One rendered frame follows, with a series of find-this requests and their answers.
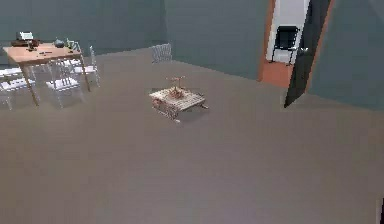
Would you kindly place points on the low pale slatted table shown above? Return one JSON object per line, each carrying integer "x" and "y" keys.
{"x": 177, "y": 99}

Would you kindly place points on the brown twig plant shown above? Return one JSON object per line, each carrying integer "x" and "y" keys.
{"x": 176, "y": 90}

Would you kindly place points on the white slatted chair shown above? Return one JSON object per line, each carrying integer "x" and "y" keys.
{"x": 11, "y": 85}
{"x": 87, "y": 68}
{"x": 63, "y": 83}
{"x": 9, "y": 71}

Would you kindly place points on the black folding chair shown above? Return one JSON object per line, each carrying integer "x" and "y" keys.
{"x": 285, "y": 41}

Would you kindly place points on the black room door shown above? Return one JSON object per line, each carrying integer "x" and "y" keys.
{"x": 307, "y": 53}

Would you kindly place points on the grey teapot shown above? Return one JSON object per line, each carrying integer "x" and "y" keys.
{"x": 59, "y": 43}

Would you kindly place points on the wooden dining table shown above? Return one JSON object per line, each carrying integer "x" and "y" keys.
{"x": 36, "y": 54}

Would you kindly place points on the dark brown tray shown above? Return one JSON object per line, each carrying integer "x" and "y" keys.
{"x": 24, "y": 43}

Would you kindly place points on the white box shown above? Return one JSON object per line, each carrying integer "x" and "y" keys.
{"x": 24, "y": 35}

